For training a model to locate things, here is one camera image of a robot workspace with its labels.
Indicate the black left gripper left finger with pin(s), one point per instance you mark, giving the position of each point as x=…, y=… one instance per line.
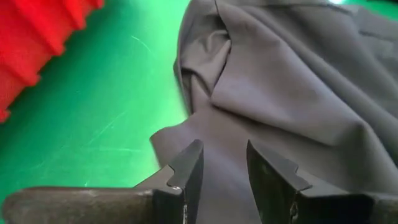
x=124, y=205

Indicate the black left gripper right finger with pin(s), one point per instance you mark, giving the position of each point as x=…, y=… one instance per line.
x=311, y=208

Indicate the dark grey garment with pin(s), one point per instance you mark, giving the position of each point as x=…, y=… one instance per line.
x=280, y=77

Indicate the red ribbed plastic bin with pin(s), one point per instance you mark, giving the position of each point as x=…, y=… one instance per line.
x=31, y=46

